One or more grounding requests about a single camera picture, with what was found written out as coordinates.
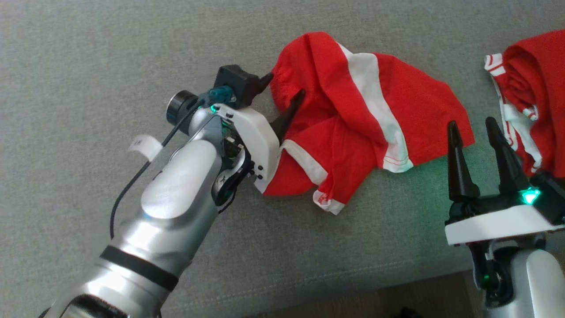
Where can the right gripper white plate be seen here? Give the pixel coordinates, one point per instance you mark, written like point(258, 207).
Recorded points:
point(494, 221)

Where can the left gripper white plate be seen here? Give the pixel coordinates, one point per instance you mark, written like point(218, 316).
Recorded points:
point(258, 137)

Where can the red shorts with white stripe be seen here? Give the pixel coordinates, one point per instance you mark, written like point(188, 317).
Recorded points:
point(335, 97)

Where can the red basketball jersey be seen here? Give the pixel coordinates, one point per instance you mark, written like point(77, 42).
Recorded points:
point(534, 79)

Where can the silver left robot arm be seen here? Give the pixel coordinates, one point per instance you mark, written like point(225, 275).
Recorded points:
point(176, 185)

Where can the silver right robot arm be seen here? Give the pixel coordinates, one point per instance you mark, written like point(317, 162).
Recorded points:
point(534, 274)

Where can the wide grey sofa cushion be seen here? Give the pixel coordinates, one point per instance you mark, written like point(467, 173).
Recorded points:
point(88, 53)

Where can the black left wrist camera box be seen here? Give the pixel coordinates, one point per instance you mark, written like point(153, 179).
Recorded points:
point(234, 81)

